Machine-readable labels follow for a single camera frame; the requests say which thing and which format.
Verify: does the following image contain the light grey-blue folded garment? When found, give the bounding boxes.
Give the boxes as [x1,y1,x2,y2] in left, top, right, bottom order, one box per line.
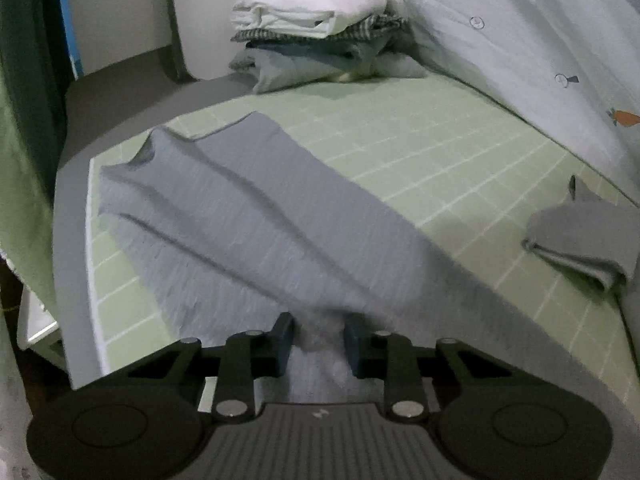
[252,52,428,94]

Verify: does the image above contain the white folded cloth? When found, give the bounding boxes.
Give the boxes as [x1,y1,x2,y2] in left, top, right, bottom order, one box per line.
[230,0,407,38]

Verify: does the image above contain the checked folded garment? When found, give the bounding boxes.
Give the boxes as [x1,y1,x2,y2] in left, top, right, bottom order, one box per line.
[230,14,411,45]

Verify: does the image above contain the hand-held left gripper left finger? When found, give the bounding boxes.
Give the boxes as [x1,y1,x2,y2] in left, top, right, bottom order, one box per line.
[127,311,297,423]

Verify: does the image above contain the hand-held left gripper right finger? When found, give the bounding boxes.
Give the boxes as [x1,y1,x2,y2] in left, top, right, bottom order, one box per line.
[344,312,513,423]

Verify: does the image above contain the blue frame strip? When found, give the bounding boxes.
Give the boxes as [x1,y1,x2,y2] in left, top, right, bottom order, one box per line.
[54,0,81,80]

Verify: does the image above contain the dark blue-grey folded garment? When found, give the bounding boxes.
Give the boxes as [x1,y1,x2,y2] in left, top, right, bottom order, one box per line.
[229,35,416,71]

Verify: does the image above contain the grey t-shirt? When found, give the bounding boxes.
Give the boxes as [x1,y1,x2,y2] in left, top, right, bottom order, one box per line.
[97,111,640,441]

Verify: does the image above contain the small grey folded garment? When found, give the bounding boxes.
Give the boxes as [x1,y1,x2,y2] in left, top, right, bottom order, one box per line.
[521,175,640,295]

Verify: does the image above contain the carrot print quilt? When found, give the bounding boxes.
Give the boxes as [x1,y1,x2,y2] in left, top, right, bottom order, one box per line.
[327,0,640,207]

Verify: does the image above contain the green curtain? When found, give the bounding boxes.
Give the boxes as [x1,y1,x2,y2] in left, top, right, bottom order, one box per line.
[0,0,68,311]

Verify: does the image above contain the green checked bed mat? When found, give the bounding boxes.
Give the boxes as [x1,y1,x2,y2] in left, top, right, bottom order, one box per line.
[87,72,633,396]

